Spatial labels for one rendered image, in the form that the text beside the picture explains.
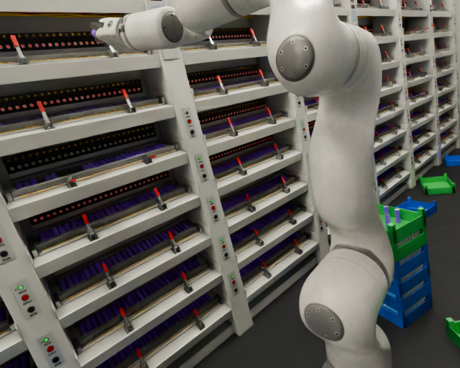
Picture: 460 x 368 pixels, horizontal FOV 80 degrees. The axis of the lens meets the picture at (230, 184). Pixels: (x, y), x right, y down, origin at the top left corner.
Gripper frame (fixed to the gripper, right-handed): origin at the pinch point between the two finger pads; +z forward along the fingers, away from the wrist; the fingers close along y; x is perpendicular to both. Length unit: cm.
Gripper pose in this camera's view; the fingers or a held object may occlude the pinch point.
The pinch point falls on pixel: (104, 37)
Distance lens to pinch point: 98.6
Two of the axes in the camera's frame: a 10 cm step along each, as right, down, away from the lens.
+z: -7.6, -2.5, 6.0
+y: 5.9, 1.0, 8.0
